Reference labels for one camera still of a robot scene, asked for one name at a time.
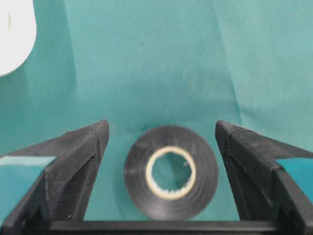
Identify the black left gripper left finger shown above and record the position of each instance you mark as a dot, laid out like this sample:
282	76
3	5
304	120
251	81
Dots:
51	180

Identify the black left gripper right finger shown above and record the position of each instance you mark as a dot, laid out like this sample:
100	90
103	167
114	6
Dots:
263	189

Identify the black tape roll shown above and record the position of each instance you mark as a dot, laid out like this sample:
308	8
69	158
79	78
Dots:
171	173

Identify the green table cloth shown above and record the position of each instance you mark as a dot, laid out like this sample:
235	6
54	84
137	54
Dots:
140	64

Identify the white plastic case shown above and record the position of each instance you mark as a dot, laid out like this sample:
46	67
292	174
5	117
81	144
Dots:
18	32

